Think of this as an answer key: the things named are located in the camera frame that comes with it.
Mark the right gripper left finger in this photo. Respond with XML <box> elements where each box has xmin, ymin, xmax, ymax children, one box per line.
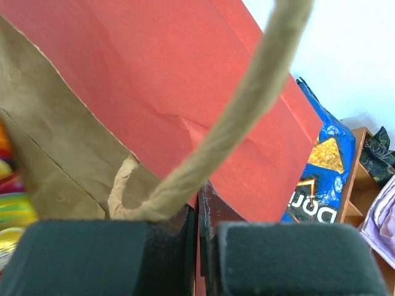
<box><xmin>1</xmin><ymin>206</ymin><xmax>197</xmax><ymax>295</ymax></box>

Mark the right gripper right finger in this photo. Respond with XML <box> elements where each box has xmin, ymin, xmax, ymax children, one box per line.
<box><xmin>197</xmin><ymin>183</ymin><xmax>388</xmax><ymax>295</ymax></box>

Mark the blue Doritos chip bag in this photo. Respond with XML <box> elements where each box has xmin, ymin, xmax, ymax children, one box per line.
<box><xmin>281</xmin><ymin>77</ymin><xmax>356</xmax><ymax>223</ymax></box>

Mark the red paper bag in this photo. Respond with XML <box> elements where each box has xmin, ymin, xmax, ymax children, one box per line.
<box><xmin>0</xmin><ymin>0</ymin><xmax>324</xmax><ymax>296</ymax></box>

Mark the colourful snack in bag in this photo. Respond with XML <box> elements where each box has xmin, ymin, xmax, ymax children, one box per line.
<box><xmin>1</xmin><ymin>123</ymin><xmax>38</xmax><ymax>269</ymax></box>

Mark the orange wooden tray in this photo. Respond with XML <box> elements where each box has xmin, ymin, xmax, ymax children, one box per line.
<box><xmin>336</xmin><ymin>127</ymin><xmax>394</xmax><ymax>295</ymax></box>

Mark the purple folded cloth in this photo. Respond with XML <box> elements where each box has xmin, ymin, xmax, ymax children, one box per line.
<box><xmin>359</xmin><ymin>176</ymin><xmax>394</xmax><ymax>269</ymax></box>

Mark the black item in tray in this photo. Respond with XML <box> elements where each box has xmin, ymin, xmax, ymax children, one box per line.
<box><xmin>360</xmin><ymin>126</ymin><xmax>394</xmax><ymax>187</ymax></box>

